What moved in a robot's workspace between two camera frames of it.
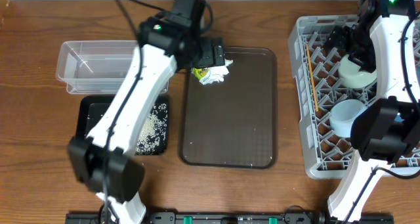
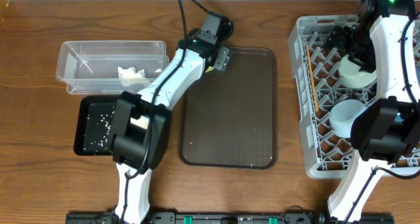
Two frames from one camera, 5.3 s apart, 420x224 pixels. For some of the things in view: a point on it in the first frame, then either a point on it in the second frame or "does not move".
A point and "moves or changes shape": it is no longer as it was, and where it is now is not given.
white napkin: [216, 73] moves or changes shape
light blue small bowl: [342, 115] does not move
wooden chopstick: [312, 77] does not move
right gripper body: [356, 44] does not move
